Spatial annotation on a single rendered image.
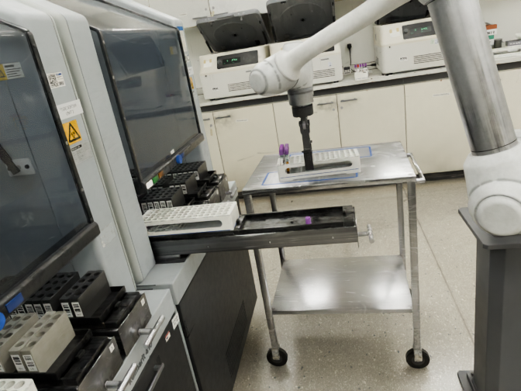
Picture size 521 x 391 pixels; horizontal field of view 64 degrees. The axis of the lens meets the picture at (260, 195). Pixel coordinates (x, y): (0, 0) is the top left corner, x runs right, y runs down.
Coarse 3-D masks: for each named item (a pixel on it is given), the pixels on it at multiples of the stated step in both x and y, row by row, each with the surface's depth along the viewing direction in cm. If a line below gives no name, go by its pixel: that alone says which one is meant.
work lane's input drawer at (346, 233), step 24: (240, 216) 130; (264, 216) 130; (288, 216) 127; (312, 216) 125; (336, 216) 122; (168, 240) 125; (192, 240) 123; (216, 240) 122; (240, 240) 121; (264, 240) 119; (288, 240) 118; (312, 240) 117; (336, 240) 116
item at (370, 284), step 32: (384, 160) 158; (256, 192) 151; (416, 224) 144; (256, 256) 161; (384, 256) 197; (416, 256) 148; (288, 288) 185; (320, 288) 181; (352, 288) 177; (384, 288) 174; (416, 288) 153; (416, 320) 158; (416, 352) 163
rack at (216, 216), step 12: (216, 204) 130; (228, 204) 129; (144, 216) 130; (156, 216) 128; (168, 216) 126; (180, 216) 125; (192, 216) 124; (204, 216) 122; (216, 216) 121; (228, 216) 120; (156, 228) 129; (168, 228) 127; (180, 228) 131; (192, 228) 130; (204, 228) 123; (216, 228) 122; (228, 228) 122
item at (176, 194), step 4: (176, 188) 147; (180, 188) 146; (172, 192) 142; (176, 192) 142; (180, 192) 146; (168, 196) 140; (172, 196) 139; (176, 196) 142; (180, 196) 145; (184, 196) 149; (168, 200) 138; (172, 200) 138; (176, 200) 142; (180, 200) 145; (184, 200) 149; (168, 204) 138; (172, 204) 138; (176, 204) 141; (180, 204) 145
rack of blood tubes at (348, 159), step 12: (300, 156) 159; (312, 156) 157; (324, 156) 153; (336, 156) 152; (348, 156) 150; (300, 168) 157; (324, 168) 158; (336, 168) 150; (348, 168) 149; (360, 168) 149; (288, 180) 153
